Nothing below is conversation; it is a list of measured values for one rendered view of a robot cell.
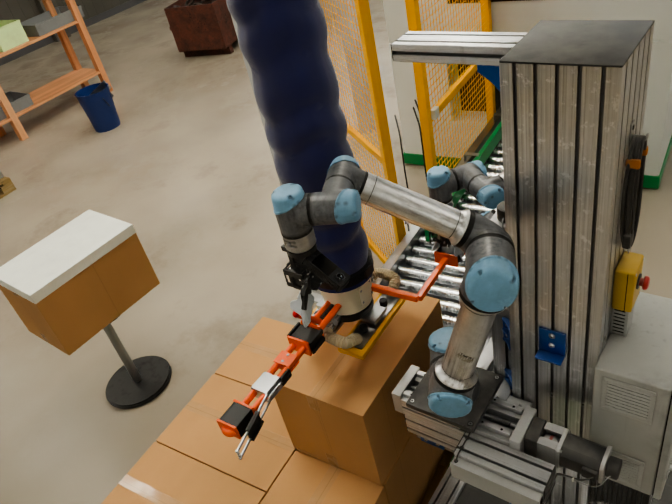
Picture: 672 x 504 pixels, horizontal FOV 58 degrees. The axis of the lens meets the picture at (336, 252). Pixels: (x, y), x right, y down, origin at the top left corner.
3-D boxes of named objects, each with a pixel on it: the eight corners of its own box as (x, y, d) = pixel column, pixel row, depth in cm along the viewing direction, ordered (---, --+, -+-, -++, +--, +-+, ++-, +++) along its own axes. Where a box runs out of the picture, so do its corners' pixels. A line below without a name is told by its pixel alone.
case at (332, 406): (367, 344, 279) (352, 277, 256) (449, 369, 258) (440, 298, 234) (293, 447, 242) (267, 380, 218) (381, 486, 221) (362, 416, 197)
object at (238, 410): (239, 409, 183) (234, 398, 180) (257, 417, 179) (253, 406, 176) (221, 430, 178) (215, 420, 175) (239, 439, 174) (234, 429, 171)
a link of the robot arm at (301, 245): (319, 224, 142) (298, 244, 137) (323, 240, 144) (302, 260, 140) (294, 218, 146) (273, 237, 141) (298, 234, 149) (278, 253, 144)
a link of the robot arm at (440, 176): (456, 170, 193) (431, 179, 192) (459, 199, 199) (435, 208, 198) (445, 160, 199) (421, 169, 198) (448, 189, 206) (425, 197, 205)
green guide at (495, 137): (506, 109, 436) (505, 97, 430) (520, 110, 430) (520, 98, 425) (412, 239, 334) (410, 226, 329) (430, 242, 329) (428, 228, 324)
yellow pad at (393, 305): (386, 289, 229) (384, 279, 226) (409, 295, 223) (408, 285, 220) (338, 352, 208) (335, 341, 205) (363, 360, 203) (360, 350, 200)
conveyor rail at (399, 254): (502, 128, 446) (501, 104, 435) (509, 128, 443) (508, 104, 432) (350, 346, 299) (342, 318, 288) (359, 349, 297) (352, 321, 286)
